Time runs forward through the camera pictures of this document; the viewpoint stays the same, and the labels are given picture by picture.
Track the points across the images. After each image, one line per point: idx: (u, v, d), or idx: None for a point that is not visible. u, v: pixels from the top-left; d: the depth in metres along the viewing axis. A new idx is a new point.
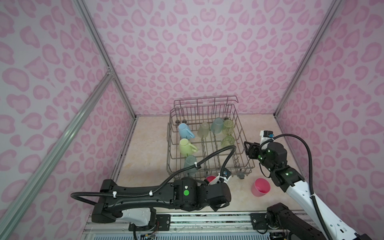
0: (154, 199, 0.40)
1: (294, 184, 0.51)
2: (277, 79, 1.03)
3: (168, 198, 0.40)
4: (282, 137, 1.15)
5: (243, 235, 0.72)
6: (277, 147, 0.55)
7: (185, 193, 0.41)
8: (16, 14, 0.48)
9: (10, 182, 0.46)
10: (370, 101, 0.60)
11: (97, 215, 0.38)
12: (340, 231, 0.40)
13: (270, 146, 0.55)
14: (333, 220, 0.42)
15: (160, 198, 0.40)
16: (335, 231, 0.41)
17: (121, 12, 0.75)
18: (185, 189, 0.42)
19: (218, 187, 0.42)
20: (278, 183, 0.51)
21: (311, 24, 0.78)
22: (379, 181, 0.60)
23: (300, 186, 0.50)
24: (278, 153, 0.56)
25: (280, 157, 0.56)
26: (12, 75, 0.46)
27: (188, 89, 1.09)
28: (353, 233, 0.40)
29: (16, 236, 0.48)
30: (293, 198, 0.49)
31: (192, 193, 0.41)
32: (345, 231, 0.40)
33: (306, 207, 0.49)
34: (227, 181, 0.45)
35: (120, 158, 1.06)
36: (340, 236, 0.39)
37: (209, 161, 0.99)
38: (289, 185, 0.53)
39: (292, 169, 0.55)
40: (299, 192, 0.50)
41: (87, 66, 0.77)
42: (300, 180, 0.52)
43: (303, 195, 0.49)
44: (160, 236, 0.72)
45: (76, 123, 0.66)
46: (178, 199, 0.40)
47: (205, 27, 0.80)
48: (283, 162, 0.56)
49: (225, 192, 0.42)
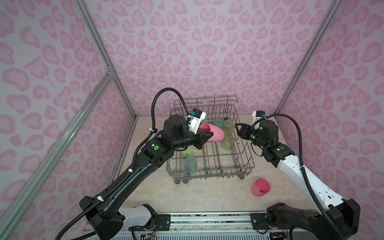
0: (138, 171, 0.43)
1: (285, 158, 0.52)
2: (277, 79, 1.03)
3: (146, 160, 0.44)
4: (283, 137, 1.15)
5: (243, 235, 0.72)
6: (268, 123, 0.56)
7: (156, 145, 0.46)
8: (16, 14, 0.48)
9: (10, 181, 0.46)
10: (370, 101, 0.60)
11: (103, 228, 0.39)
12: (327, 197, 0.41)
13: (262, 124, 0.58)
14: (321, 188, 0.43)
15: (141, 166, 0.43)
16: (323, 198, 0.41)
17: (121, 11, 0.74)
18: (152, 146, 0.46)
19: (168, 125, 0.44)
20: (270, 159, 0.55)
21: (311, 24, 0.78)
22: (379, 181, 0.60)
23: (290, 160, 0.51)
24: (270, 129, 0.57)
25: (272, 133, 0.57)
26: (12, 75, 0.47)
27: (188, 89, 1.09)
28: (339, 199, 0.40)
29: (16, 236, 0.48)
30: (284, 171, 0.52)
31: (161, 146, 0.46)
32: (332, 197, 0.41)
33: (297, 180, 0.50)
34: (197, 120, 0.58)
35: (120, 158, 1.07)
36: (327, 202, 0.40)
37: (209, 161, 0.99)
38: (280, 159, 0.54)
39: (284, 145, 0.55)
40: (289, 165, 0.51)
41: (87, 66, 0.77)
42: (291, 155, 0.52)
43: (294, 168, 0.49)
44: (160, 236, 0.72)
45: (76, 123, 0.66)
46: (154, 154, 0.45)
47: (205, 27, 0.80)
48: (274, 138, 0.56)
49: (174, 122, 0.45)
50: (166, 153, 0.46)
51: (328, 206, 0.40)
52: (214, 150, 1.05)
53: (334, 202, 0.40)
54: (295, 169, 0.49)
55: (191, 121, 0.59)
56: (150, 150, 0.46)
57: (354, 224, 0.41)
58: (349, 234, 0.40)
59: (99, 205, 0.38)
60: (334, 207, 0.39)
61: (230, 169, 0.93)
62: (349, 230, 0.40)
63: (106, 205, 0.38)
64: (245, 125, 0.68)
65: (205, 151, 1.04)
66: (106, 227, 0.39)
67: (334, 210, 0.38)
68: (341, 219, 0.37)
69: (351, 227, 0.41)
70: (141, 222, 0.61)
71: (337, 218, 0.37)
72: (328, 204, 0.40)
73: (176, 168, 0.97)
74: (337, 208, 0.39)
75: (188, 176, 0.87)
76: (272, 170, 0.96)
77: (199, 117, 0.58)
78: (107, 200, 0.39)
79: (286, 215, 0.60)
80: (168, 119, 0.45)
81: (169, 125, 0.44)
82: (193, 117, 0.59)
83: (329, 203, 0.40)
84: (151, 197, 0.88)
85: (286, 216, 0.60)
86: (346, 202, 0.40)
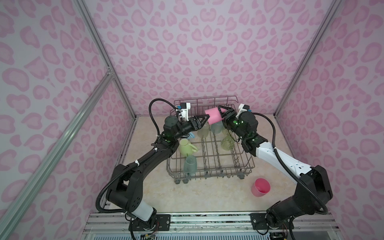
0: (159, 151, 0.57)
1: (259, 145, 0.58)
2: (277, 79, 1.03)
3: (164, 145, 0.60)
4: (283, 137, 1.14)
5: (242, 235, 0.72)
6: (249, 118, 0.58)
7: (168, 139, 0.65)
8: (16, 14, 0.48)
9: (10, 181, 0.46)
10: (370, 101, 0.60)
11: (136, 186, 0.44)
12: (298, 168, 0.46)
13: (244, 118, 0.61)
14: (293, 162, 0.49)
15: (161, 148, 0.59)
16: (295, 170, 0.47)
17: (121, 11, 0.74)
18: (165, 140, 0.63)
19: (170, 125, 0.59)
20: (248, 149, 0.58)
21: (311, 24, 0.78)
22: (379, 181, 0.60)
23: (264, 145, 0.57)
24: (251, 124, 0.60)
25: (252, 128, 0.60)
26: (12, 75, 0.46)
27: (188, 89, 1.09)
28: (308, 168, 0.46)
29: (15, 235, 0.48)
30: (263, 158, 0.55)
31: (169, 140, 0.64)
32: (302, 167, 0.46)
33: (273, 162, 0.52)
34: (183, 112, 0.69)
35: (120, 157, 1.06)
36: (299, 171, 0.46)
37: (209, 161, 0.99)
38: (256, 148, 0.60)
39: (260, 137, 0.61)
40: (264, 149, 0.57)
41: (87, 66, 0.77)
42: (264, 142, 0.58)
43: (268, 151, 0.56)
44: (160, 236, 0.72)
45: (76, 124, 0.66)
46: (166, 144, 0.61)
47: (205, 27, 0.80)
48: (253, 131, 0.61)
49: (168, 125, 0.59)
50: (174, 146, 0.64)
51: (300, 175, 0.45)
52: (214, 150, 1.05)
53: (304, 171, 0.45)
54: (269, 152, 0.55)
55: (181, 113, 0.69)
56: (164, 141, 0.63)
57: (327, 187, 0.46)
58: (326, 198, 0.44)
59: (134, 168, 0.47)
60: (305, 175, 0.44)
61: (230, 169, 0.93)
62: (323, 194, 0.44)
63: (141, 168, 0.48)
64: (232, 110, 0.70)
65: (205, 151, 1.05)
66: (137, 189, 0.45)
67: (305, 177, 0.43)
68: (312, 183, 0.42)
69: (325, 191, 0.45)
70: (144, 216, 0.61)
71: (309, 183, 0.41)
72: (299, 173, 0.45)
73: (176, 168, 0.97)
74: (307, 175, 0.43)
75: (188, 176, 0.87)
76: (272, 171, 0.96)
77: (186, 108, 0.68)
78: (141, 166, 0.48)
79: (280, 207, 0.61)
80: (164, 123, 0.60)
81: (167, 128, 0.59)
82: (181, 110, 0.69)
83: (300, 172, 0.45)
84: (151, 197, 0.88)
85: (279, 206, 0.62)
86: (314, 168, 0.45)
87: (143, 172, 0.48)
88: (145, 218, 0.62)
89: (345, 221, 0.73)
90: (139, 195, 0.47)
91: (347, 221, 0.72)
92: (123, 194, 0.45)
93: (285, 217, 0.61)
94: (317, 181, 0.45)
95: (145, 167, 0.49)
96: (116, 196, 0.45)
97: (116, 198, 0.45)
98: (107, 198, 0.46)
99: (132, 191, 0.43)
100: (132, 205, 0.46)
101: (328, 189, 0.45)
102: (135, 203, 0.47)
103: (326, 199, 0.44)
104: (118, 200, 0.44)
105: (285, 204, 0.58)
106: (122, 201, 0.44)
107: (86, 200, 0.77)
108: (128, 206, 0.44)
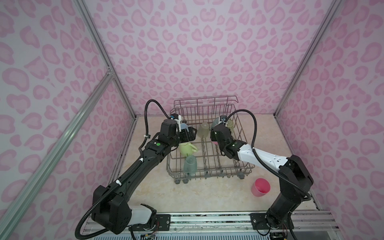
0: (146, 160, 0.50)
1: (240, 149, 0.61)
2: (277, 79, 1.03)
3: (152, 151, 0.53)
4: (282, 137, 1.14)
5: (242, 235, 0.72)
6: (220, 126, 0.66)
7: (157, 142, 0.57)
8: (16, 14, 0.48)
9: (10, 182, 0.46)
10: (370, 101, 0.60)
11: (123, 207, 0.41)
12: (276, 162, 0.50)
13: (215, 128, 0.78)
14: (270, 157, 0.52)
15: (149, 156, 0.52)
16: (273, 164, 0.50)
17: (121, 11, 0.74)
18: (155, 143, 0.56)
19: (166, 128, 0.58)
20: (231, 155, 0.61)
21: (311, 24, 0.78)
22: (379, 181, 0.60)
23: (244, 148, 0.60)
24: (222, 132, 0.67)
25: (224, 134, 0.67)
26: (11, 75, 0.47)
27: (188, 89, 1.09)
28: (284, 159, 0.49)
29: (15, 236, 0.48)
30: (247, 160, 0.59)
31: (161, 143, 0.57)
32: (279, 160, 0.50)
33: (254, 161, 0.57)
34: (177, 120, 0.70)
35: (120, 158, 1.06)
36: (277, 165, 0.49)
37: (209, 161, 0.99)
38: (237, 152, 0.63)
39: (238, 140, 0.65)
40: (245, 151, 0.60)
41: (87, 66, 0.77)
42: (244, 144, 0.62)
43: (248, 152, 0.59)
44: (160, 236, 0.72)
45: (76, 124, 0.66)
46: (157, 148, 0.55)
47: (205, 27, 0.80)
48: (229, 137, 0.66)
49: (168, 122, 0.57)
50: (166, 149, 0.57)
51: (279, 167, 0.48)
52: (214, 150, 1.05)
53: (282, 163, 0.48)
54: (249, 152, 0.58)
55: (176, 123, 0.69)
56: (154, 145, 0.56)
57: (305, 173, 0.49)
58: (308, 184, 0.47)
59: (116, 189, 0.42)
60: (283, 166, 0.47)
61: (230, 169, 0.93)
62: (304, 180, 0.47)
63: (124, 188, 0.42)
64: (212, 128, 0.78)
65: (205, 151, 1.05)
66: (122, 211, 0.41)
67: (284, 169, 0.46)
68: (291, 173, 0.45)
69: (305, 177, 0.48)
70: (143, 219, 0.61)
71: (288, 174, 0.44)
72: (278, 166, 0.48)
73: (176, 168, 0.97)
74: (285, 166, 0.46)
75: (188, 176, 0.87)
76: None
77: (178, 118, 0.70)
78: (123, 185, 0.43)
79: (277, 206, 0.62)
80: (164, 121, 0.57)
81: (166, 126, 0.58)
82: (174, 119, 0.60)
83: (278, 165, 0.48)
84: (151, 197, 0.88)
85: (275, 205, 0.63)
86: (289, 159, 0.49)
87: (126, 194, 0.43)
88: (144, 221, 0.62)
89: (345, 221, 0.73)
90: (126, 215, 0.44)
91: (347, 220, 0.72)
92: (108, 214, 0.40)
93: (283, 216, 0.61)
94: (296, 169, 0.52)
95: (128, 186, 0.44)
96: (102, 218, 0.42)
97: (102, 220, 0.42)
98: (94, 220, 0.43)
99: (115, 215, 0.39)
100: (120, 226, 0.43)
101: (307, 176, 0.48)
102: (123, 223, 0.44)
103: (307, 185, 0.46)
104: (104, 221, 0.42)
105: (278, 202, 0.59)
106: (108, 223, 0.41)
107: (86, 200, 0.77)
108: (116, 227, 0.41)
